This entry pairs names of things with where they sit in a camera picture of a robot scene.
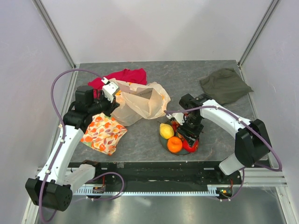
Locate red fake cherry bunch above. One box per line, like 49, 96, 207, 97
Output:
170, 120, 184, 140

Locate purple cable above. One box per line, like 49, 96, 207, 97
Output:
38, 69, 126, 222
164, 106, 283, 203

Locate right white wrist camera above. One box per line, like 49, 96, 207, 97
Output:
165, 112, 188, 125

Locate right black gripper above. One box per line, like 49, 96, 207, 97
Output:
176, 114, 204, 147

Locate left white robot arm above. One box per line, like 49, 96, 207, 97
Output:
25, 82, 120, 211

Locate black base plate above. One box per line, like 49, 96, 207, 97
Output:
69, 160, 242, 191

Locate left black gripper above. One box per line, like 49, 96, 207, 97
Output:
88, 89, 119, 117

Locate fake orange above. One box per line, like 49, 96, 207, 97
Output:
167, 136, 183, 153

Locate floral orange cloth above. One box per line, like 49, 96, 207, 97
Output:
80, 113, 127, 156

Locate slotted cable duct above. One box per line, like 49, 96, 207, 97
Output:
74, 185, 219, 197

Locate olive green cloth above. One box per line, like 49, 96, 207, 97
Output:
199, 68, 253, 105

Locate translucent plastic bag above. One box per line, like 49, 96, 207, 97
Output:
110, 78, 171, 126

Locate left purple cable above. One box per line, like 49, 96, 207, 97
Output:
38, 69, 126, 222

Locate yellow fake lemon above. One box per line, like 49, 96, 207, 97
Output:
159, 123, 174, 140

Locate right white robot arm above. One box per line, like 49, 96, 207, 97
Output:
167, 94, 271, 184

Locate blue ceramic plate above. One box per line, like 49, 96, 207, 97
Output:
158, 120, 200, 156

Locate red cloth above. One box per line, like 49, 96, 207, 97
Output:
88, 68, 147, 97

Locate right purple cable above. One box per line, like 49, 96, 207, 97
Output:
164, 106, 283, 203

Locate red fake pepper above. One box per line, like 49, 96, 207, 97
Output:
182, 140, 199, 153

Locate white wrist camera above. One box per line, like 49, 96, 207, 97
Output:
165, 112, 188, 125
101, 77, 120, 103

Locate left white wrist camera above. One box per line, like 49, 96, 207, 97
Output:
101, 77, 120, 103

